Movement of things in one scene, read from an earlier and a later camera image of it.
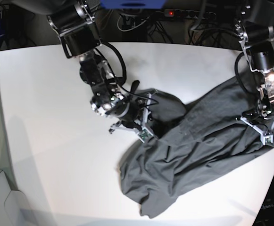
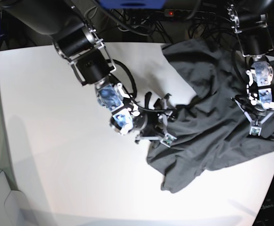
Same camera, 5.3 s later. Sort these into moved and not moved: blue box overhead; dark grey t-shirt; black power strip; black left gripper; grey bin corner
Moved: dark grey t-shirt; black left gripper
Not moved: black power strip; grey bin corner; blue box overhead
